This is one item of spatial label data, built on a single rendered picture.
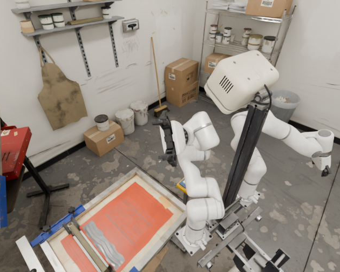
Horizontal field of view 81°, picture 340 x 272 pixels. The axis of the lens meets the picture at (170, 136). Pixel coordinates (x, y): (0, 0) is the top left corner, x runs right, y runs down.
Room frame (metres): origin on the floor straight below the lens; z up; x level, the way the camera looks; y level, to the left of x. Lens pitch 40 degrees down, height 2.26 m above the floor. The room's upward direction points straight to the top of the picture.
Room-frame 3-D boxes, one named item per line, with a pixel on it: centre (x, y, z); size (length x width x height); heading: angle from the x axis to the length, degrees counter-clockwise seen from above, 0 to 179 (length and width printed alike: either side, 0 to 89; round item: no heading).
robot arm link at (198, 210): (0.49, -0.14, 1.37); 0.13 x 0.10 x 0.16; 95
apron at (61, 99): (2.33, 1.42, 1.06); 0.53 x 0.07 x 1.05; 138
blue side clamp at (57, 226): (0.62, 0.69, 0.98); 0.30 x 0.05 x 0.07; 138
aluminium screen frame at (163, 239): (0.61, 0.33, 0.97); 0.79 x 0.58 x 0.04; 138
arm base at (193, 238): (0.47, -0.14, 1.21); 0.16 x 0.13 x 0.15; 37
